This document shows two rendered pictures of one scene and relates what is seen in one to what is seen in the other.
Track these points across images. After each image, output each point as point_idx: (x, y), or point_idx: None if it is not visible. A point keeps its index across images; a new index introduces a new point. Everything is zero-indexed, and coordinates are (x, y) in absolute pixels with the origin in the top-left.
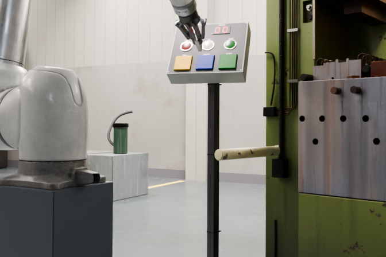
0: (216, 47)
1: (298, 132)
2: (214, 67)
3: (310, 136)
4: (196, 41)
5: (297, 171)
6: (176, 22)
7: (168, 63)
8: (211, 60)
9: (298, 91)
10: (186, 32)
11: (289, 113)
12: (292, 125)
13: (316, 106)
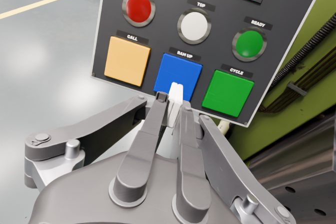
0: (213, 41)
1: (271, 189)
2: (194, 97)
3: (284, 202)
4: (167, 124)
5: (235, 144)
6: (26, 165)
7: (93, 50)
8: (192, 81)
9: (318, 176)
10: (130, 123)
11: (261, 109)
12: (255, 119)
13: (326, 203)
